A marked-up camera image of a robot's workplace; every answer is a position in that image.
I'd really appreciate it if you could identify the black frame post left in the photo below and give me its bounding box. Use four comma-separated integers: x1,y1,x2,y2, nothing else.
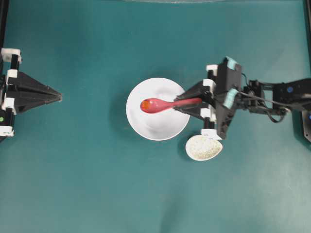
0,0,9,48

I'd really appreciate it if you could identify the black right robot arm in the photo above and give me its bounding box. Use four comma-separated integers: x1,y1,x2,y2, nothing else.
174,57,311,140

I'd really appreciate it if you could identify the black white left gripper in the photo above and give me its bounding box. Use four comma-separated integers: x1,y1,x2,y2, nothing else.
0,48,62,142

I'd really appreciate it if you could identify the white round bowl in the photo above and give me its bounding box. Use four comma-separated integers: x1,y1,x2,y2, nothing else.
126,78,190,141

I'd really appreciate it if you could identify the small red block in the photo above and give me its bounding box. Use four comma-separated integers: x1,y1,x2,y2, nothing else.
141,101,150,109

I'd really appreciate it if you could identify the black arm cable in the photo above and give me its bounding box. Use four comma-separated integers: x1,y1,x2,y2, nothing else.
239,72,291,123

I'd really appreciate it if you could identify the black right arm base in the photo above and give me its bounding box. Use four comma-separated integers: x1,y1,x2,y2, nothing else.
301,111,311,142

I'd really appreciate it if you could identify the pink plastic spoon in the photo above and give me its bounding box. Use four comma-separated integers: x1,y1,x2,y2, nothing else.
140,98,202,114

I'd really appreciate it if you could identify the black frame post right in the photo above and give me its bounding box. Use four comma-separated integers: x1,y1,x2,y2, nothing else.
302,0,311,66

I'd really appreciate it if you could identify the small speckled spoon rest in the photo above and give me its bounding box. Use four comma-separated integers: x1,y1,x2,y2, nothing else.
185,135,223,161

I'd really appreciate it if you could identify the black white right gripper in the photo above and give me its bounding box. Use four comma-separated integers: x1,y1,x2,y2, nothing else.
173,56,242,140

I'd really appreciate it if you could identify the black frame post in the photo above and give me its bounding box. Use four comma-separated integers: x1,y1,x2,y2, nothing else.
302,0,311,66
0,0,9,48

